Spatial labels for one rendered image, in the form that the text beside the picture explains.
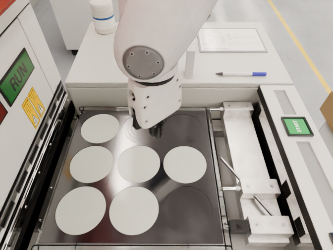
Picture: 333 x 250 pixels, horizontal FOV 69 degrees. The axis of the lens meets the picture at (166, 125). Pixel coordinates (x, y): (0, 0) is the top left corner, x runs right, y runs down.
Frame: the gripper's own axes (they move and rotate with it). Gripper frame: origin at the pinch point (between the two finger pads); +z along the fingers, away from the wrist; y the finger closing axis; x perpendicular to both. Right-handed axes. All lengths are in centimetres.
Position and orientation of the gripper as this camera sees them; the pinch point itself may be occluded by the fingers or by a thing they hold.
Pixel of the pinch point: (155, 128)
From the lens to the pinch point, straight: 52.6
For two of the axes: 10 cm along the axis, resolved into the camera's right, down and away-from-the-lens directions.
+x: -6.6, -5.6, 4.9
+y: 7.5, -5.0, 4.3
